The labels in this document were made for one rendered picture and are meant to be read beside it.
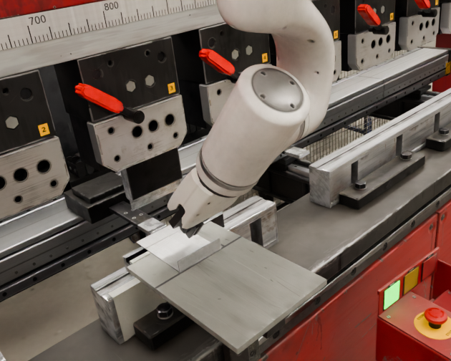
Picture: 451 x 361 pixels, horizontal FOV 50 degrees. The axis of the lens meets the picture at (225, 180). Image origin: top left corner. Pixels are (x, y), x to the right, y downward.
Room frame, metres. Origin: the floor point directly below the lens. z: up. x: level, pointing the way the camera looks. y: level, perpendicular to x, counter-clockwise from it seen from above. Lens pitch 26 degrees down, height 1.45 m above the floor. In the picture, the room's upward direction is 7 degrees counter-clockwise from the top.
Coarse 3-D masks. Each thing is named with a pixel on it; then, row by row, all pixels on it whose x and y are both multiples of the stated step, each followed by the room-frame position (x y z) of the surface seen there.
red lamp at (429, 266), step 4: (432, 256) 0.80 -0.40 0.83; (428, 260) 0.79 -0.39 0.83; (432, 260) 0.80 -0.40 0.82; (424, 264) 0.79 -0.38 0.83; (428, 264) 0.80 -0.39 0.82; (432, 264) 0.81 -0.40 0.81; (424, 268) 0.79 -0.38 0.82; (428, 268) 0.80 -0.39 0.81; (432, 268) 0.81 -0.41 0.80; (424, 272) 0.79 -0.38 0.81; (428, 272) 0.80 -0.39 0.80; (432, 272) 0.81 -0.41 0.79; (424, 276) 0.79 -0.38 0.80
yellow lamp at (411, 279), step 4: (416, 268) 0.77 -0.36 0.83; (412, 272) 0.76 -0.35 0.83; (416, 272) 0.77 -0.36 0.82; (404, 276) 0.75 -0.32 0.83; (408, 276) 0.76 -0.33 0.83; (412, 276) 0.77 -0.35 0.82; (416, 276) 0.77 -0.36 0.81; (404, 280) 0.75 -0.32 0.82; (408, 280) 0.76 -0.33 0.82; (412, 280) 0.77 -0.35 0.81; (416, 280) 0.77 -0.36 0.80; (404, 284) 0.75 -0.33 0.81; (408, 284) 0.76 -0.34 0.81; (412, 284) 0.77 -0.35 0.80; (416, 284) 0.77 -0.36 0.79; (404, 288) 0.75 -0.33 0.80; (408, 288) 0.76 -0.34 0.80; (404, 292) 0.75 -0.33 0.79
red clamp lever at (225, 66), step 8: (200, 56) 0.72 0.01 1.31; (208, 56) 0.71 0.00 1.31; (216, 56) 0.72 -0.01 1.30; (208, 64) 0.74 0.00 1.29; (216, 64) 0.73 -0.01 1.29; (224, 64) 0.73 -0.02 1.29; (232, 64) 0.74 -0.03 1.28; (224, 72) 0.73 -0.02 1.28; (232, 72) 0.74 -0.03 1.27; (232, 80) 0.77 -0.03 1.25
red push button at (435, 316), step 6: (426, 312) 0.67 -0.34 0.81; (432, 312) 0.67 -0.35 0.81; (438, 312) 0.67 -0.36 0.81; (444, 312) 0.67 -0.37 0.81; (426, 318) 0.67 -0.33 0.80; (432, 318) 0.66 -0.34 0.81; (438, 318) 0.66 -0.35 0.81; (444, 318) 0.66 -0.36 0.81; (432, 324) 0.66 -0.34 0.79; (438, 324) 0.66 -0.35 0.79
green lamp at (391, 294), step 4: (396, 284) 0.73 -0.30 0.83; (392, 288) 0.73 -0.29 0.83; (396, 288) 0.74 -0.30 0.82; (388, 292) 0.72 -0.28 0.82; (392, 292) 0.73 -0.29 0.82; (396, 292) 0.74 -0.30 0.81; (384, 296) 0.72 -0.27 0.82; (388, 296) 0.72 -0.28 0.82; (392, 296) 0.73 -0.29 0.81; (396, 296) 0.74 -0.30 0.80; (384, 300) 0.72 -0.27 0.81; (388, 300) 0.72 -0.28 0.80; (392, 300) 0.73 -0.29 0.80; (396, 300) 0.74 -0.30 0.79; (384, 304) 0.72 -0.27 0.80; (388, 304) 0.72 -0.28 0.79; (384, 308) 0.72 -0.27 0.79
